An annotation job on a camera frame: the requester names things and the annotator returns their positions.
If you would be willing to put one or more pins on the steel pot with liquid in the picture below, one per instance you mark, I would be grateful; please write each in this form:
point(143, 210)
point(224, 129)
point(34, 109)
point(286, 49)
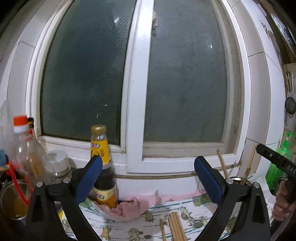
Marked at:
point(11, 204)

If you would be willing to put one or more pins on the hanging mesh strainer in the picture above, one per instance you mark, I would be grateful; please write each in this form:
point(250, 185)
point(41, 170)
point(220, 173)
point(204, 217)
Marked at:
point(290, 105)

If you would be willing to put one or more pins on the pink cloth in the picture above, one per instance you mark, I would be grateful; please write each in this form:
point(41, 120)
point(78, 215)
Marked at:
point(134, 207)

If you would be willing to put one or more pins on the white lid glass jar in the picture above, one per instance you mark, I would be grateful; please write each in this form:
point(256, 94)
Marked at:
point(56, 163)

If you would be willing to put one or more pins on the dark soy sauce bottle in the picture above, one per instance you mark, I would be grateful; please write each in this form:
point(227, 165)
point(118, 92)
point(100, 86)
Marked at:
point(104, 191)

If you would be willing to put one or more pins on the white steel utensil cup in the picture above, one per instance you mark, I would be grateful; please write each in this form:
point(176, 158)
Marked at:
point(238, 192)

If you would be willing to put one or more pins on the white framed window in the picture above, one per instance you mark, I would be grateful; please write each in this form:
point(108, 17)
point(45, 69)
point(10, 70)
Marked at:
point(133, 156)

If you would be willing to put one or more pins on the wooden chopstick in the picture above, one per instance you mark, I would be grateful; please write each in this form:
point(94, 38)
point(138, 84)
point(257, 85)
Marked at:
point(174, 233)
point(180, 227)
point(161, 223)
point(176, 227)

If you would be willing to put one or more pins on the large clear oil bottle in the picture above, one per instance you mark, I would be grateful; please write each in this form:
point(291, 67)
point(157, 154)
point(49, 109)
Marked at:
point(25, 159)

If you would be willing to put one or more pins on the person right hand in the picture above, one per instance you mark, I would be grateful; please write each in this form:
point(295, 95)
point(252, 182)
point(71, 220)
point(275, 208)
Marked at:
point(282, 208)

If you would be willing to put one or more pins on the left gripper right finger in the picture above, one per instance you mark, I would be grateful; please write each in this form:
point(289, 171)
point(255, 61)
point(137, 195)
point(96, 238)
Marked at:
point(252, 222)

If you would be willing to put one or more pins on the cat pattern table cloth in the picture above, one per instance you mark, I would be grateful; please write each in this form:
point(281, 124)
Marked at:
point(153, 224)

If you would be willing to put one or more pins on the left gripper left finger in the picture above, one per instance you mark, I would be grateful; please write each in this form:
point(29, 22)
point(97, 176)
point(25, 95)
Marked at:
point(43, 222)

